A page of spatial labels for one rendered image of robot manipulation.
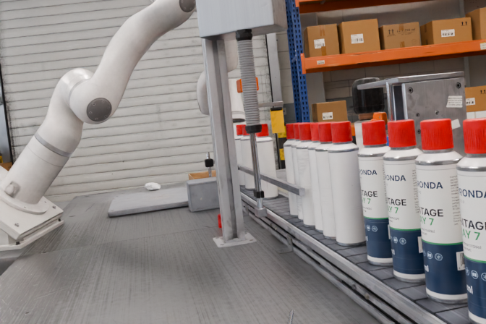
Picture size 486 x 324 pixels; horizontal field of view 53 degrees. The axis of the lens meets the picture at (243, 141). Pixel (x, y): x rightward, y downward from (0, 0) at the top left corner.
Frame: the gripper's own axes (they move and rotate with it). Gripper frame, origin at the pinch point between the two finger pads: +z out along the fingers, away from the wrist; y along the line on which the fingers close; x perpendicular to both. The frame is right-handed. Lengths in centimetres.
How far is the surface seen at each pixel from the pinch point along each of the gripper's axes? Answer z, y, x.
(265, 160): 8.2, -0.7, -35.4
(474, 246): 40, -3, -115
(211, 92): -2, -16, -60
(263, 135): 1.7, -0.4, -36.9
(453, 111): 20, 13, -97
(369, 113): 2, 27, -46
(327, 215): 30, -2, -77
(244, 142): -2.8, -1.5, -17.5
